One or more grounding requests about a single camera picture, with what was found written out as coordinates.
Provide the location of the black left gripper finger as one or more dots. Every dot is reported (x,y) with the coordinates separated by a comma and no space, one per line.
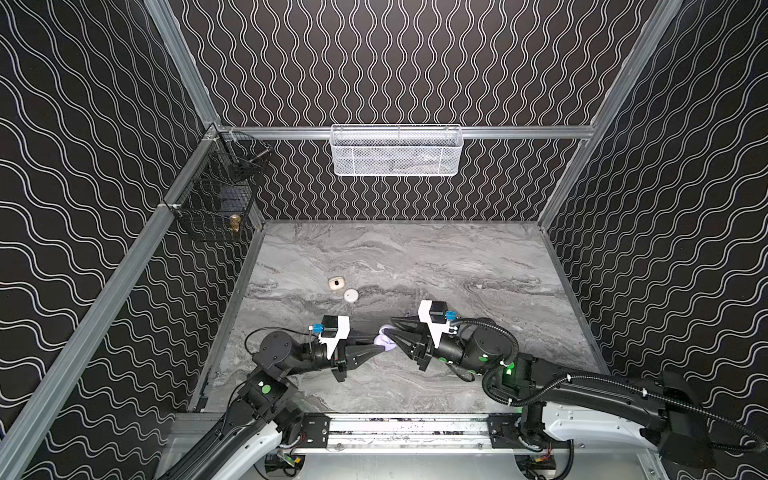
(359,354)
(360,338)

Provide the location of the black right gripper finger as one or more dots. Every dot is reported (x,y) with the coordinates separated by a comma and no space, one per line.
(406,325)
(409,342)

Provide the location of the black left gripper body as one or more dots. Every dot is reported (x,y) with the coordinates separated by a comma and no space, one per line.
(340,357)

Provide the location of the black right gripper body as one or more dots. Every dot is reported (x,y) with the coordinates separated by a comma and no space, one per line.
(424,346)

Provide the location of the purple round disc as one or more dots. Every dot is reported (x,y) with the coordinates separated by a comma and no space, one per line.
(383,340)

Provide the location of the white round disc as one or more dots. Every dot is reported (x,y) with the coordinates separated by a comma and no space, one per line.
(351,295)

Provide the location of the cream earbud charging case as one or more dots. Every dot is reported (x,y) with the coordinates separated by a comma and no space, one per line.
(336,283)

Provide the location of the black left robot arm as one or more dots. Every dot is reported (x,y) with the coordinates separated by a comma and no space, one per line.
(262,417)

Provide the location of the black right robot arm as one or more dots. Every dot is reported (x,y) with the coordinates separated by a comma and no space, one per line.
(664,411)

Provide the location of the small brass object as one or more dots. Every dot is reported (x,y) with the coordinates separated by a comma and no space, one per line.
(235,222)

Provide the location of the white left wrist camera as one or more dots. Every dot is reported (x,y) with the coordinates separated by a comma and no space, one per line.
(330,331)

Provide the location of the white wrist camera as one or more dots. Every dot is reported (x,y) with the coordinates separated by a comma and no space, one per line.
(330,331)
(438,319)

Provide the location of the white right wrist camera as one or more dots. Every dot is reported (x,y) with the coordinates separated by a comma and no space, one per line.
(438,319)

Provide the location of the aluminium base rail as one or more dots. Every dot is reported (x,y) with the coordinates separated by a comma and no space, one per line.
(558,425)

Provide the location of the white wire mesh basket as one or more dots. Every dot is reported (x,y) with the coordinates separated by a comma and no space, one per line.
(390,150)

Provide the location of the black wire basket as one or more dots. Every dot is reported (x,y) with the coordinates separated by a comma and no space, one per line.
(225,183)

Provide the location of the aluminium corner frame post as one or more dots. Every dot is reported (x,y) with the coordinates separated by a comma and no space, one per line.
(179,52)

